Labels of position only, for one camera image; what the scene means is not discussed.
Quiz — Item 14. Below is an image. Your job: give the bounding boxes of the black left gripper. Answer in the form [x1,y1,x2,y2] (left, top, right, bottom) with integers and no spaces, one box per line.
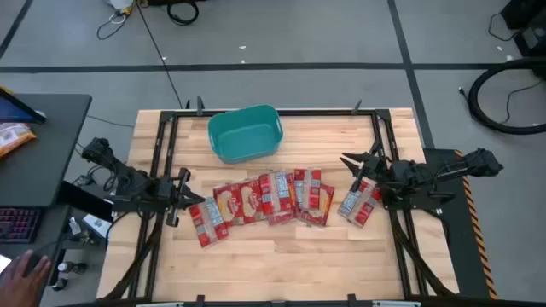
[160,167,206,228]

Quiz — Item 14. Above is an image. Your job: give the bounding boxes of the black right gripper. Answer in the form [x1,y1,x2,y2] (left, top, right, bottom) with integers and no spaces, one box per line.
[340,140,392,193]

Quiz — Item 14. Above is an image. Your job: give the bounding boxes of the teal plastic basket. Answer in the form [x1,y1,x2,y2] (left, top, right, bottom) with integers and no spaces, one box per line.
[207,104,284,165]

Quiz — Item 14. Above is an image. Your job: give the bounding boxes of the white box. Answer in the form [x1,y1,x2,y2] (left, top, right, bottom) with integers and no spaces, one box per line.
[81,212,113,239]

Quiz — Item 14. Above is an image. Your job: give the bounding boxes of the black power strip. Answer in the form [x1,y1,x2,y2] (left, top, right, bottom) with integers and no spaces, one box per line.
[72,173,98,188]

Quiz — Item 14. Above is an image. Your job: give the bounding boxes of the black box under desk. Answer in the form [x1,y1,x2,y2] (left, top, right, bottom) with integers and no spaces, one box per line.
[56,180,115,223]

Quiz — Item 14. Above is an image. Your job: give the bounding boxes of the black mat with hazard stripe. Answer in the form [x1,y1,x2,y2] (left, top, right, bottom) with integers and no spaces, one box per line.
[421,148,499,300]

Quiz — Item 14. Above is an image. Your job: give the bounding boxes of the black keyboard shelf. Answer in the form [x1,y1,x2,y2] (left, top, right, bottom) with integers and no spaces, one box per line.
[0,203,72,307]

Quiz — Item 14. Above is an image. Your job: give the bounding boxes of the black desk top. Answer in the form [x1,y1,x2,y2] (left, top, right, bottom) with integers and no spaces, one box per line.
[0,93,93,209]

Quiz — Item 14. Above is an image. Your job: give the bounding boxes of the backlit black keyboard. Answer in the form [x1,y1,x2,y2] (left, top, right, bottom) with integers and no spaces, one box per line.
[0,207,44,244]

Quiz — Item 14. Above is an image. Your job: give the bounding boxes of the orange snack bag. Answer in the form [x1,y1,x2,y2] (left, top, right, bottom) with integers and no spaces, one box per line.
[0,122,38,159]

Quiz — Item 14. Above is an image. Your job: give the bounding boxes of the person's hand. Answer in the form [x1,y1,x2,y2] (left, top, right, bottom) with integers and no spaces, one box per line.
[0,249,52,307]

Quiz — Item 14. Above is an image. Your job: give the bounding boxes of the black monitor with blue screen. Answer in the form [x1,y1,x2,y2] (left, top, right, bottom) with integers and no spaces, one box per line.
[0,86,47,125]

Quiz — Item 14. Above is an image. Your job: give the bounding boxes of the black equipment case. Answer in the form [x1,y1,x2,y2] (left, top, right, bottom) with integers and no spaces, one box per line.
[501,0,546,59]

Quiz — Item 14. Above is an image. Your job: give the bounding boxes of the long black floor cable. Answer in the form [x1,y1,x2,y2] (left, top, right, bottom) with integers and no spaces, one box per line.
[135,0,184,110]

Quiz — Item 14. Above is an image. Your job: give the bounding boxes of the thin black cable with plug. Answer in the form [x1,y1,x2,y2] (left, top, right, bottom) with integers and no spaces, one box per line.
[458,79,546,125]

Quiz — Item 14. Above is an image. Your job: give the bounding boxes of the thick black hose loop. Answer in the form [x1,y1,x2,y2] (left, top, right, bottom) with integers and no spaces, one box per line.
[468,56,546,136]

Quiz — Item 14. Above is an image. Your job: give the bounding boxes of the coiled black cable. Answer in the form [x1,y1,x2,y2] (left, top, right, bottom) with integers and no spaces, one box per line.
[166,0,200,26]

